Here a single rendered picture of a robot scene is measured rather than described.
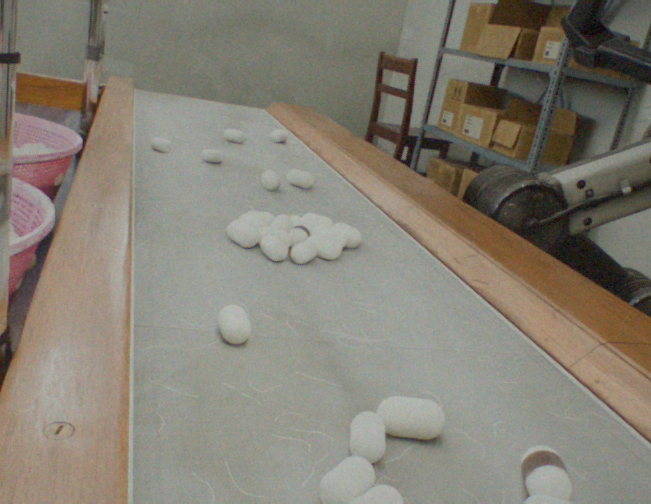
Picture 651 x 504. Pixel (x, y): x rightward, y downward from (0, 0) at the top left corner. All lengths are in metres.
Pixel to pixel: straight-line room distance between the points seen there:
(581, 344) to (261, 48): 4.77
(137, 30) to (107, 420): 4.81
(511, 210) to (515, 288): 0.40
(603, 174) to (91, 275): 0.78
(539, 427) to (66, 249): 0.33
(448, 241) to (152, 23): 4.48
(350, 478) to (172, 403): 0.11
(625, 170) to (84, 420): 0.89
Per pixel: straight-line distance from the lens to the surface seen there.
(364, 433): 0.33
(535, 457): 0.35
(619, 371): 0.49
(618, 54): 1.67
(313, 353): 0.43
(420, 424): 0.35
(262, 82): 5.20
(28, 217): 0.59
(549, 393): 0.46
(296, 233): 0.61
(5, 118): 0.31
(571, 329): 0.53
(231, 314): 0.42
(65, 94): 1.59
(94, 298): 0.40
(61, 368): 0.33
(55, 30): 5.07
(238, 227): 0.59
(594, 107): 3.46
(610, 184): 1.05
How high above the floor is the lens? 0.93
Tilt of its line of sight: 18 degrees down
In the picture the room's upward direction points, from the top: 11 degrees clockwise
